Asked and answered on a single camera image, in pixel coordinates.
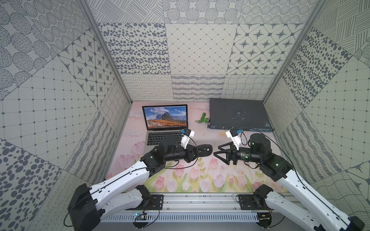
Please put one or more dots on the dark grey network switch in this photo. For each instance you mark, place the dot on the dark grey network switch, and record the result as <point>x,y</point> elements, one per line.
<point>247,115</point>

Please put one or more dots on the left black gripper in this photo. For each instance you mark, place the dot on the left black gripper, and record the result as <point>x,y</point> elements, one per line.
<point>191,153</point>

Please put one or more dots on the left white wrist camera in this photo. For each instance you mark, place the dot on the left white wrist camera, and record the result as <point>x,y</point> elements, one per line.
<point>187,135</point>

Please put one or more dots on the aluminium mounting rail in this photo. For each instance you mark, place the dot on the aluminium mounting rail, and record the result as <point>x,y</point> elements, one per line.
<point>198,204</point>

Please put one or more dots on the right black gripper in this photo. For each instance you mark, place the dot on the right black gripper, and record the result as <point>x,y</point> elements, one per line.
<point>228,154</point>

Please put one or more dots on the black wireless mouse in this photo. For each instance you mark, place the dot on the black wireless mouse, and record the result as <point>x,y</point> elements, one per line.
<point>204,150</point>

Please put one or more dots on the silver open laptop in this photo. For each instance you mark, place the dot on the silver open laptop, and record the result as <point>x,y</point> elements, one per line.
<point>163,120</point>

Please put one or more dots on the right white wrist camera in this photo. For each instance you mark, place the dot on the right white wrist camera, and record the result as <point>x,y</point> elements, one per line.
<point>235,136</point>

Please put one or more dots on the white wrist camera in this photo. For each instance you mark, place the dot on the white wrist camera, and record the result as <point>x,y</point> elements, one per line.
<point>235,136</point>
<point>187,135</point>

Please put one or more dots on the green plastic toy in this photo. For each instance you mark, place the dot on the green plastic toy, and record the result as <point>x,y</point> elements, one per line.
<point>203,119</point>

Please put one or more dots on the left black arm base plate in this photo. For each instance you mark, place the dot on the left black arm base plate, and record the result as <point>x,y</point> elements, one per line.
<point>154,202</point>

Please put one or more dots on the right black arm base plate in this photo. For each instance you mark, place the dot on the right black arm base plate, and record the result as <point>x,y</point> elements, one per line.
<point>251,202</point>

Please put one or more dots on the pink floral table mat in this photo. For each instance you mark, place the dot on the pink floral table mat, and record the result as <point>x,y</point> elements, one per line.
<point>207,174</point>

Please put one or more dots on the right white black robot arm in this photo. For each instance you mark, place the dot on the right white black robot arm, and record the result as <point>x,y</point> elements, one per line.
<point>318,213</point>

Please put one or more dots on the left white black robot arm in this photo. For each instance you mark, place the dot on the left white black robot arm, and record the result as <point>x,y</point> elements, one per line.
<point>89,205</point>

